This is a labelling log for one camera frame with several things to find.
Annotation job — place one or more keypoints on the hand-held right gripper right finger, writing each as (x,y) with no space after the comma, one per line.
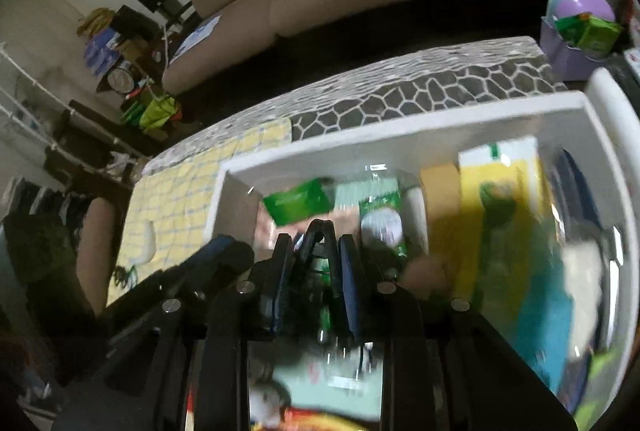
(350,291)

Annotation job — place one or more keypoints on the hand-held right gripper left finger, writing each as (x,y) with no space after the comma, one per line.
(280,283)

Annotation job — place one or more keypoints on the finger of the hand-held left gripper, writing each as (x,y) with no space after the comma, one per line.
(215,251)

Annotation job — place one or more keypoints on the white storage box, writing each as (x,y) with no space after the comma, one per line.
(400,131)

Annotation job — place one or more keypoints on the stone pattern desktop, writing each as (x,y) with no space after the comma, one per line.
(400,76)

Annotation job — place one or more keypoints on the yellow checked tablecloth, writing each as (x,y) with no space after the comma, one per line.
(190,191)

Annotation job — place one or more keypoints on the white curved plastic piece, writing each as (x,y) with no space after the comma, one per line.
(142,241)

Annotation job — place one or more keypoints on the green packet with white circle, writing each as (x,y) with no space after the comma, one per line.
(382,223)

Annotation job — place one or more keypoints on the plain green snack packet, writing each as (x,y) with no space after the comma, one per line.
(300,203)

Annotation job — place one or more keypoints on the colourful printed booklet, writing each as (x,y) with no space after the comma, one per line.
(310,376)

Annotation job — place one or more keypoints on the brown cardboard piece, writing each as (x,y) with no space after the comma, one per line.
(440,188)

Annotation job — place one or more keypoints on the yellow-green bag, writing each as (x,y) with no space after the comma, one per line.
(155,113)

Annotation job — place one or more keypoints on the yellow box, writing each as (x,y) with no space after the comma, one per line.
(500,191)

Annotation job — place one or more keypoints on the round clock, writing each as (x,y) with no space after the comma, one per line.
(121,78)

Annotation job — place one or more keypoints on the teal packet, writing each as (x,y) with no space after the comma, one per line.
(545,336)

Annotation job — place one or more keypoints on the paper sheet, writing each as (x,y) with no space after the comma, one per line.
(197,36)

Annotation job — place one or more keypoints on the purple basket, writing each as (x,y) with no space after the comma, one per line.
(565,58)

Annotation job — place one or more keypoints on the white round container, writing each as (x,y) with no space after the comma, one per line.
(612,111)

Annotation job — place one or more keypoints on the green pouch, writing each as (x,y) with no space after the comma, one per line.
(595,33)

